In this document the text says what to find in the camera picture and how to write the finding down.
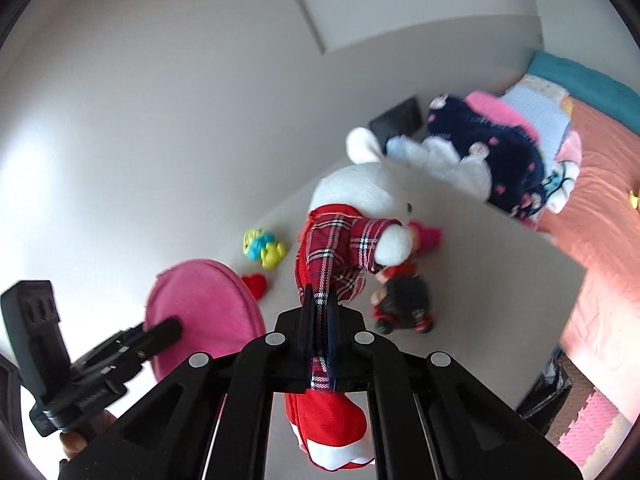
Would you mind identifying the pink floor mat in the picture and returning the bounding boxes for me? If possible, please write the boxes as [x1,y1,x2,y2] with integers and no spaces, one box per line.
[554,389,634,467]

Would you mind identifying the white fleece cloth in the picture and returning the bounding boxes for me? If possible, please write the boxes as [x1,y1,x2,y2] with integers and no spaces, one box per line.
[387,135,494,199]

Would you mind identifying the white pink printed cloth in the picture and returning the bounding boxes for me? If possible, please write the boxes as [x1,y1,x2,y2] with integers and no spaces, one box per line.
[542,135,584,214]

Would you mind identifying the teal pillow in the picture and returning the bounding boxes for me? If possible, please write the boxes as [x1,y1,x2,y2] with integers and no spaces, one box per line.
[527,50,640,137]

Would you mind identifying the white plush bunny plaid dress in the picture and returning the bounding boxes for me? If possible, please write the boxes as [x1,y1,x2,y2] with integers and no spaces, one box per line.
[284,127,417,472]

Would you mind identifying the salmon bedspread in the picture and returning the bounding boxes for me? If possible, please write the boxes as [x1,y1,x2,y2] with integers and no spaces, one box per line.
[536,101,640,413]

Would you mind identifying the small doll red black outfit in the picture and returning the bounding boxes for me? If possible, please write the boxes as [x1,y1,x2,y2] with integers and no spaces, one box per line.
[370,222,444,337]

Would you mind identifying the pink round plush cushion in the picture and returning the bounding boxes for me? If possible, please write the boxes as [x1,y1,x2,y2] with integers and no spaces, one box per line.
[144,258,267,387]

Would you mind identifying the yellow blue frog toy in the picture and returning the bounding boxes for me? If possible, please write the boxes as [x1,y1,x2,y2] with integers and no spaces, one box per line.
[242,228,287,270]

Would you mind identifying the navy printed blanket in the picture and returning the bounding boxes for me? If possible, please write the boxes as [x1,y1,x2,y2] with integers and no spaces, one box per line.
[425,92,547,222]

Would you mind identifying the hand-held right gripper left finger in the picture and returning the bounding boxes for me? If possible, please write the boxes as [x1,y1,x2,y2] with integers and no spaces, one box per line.
[57,284,322,480]

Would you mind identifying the person's left hand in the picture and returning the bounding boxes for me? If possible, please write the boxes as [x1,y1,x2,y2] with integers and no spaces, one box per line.
[59,408,118,461]

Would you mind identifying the light blue knitted blanket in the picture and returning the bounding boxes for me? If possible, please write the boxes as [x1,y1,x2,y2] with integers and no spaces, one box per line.
[500,75,572,172]

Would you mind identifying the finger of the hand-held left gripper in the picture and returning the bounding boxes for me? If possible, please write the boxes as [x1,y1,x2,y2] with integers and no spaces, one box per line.
[118,317,184,361]

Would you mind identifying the black plastic bag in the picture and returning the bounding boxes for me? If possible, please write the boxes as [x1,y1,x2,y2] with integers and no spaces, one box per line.
[517,355,574,434]

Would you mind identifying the red plush heart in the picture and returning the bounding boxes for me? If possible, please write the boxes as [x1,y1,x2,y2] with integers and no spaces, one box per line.
[241,272,269,301]

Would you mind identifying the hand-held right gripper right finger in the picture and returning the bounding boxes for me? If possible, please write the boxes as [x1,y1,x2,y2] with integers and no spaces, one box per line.
[324,292,584,480]

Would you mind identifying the black box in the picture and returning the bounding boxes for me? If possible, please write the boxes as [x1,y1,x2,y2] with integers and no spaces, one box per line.
[368,95,424,154]

